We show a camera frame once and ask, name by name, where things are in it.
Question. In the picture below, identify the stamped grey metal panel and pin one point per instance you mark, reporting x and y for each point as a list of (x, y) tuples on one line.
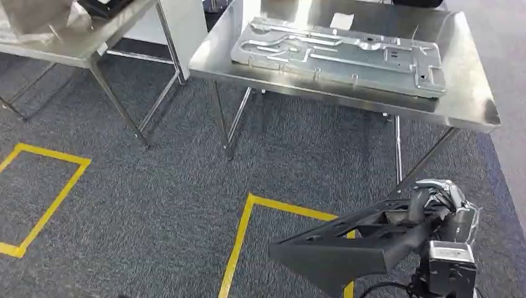
[(349, 65)]

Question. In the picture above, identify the yellow floor tape square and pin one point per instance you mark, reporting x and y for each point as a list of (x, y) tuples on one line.
[(61, 158), (242, 234)]

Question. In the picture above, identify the black plastic panel with cutouts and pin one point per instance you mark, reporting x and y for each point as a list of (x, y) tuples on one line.
[(328, 255)]

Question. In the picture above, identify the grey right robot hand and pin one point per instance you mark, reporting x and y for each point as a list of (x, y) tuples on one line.
[(462, 222)]

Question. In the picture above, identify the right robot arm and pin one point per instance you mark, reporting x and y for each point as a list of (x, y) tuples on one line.
[(450, 281)]

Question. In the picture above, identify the white paper label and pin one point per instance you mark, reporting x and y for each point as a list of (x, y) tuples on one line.
[(342, 20)]

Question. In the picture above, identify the stainless steel table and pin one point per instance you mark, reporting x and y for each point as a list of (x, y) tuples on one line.
[(222, 53), (74, 47)]

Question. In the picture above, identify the clear plastic bag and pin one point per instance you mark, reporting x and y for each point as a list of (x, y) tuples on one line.
[(37, 18)]

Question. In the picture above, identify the black tray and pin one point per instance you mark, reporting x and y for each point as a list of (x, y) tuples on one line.
[(105, 7)]

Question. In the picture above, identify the white board panel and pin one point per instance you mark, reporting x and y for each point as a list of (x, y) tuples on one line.
[(185, 24)]

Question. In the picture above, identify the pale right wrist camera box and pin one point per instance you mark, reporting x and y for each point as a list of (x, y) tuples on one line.
[(452, 251)]

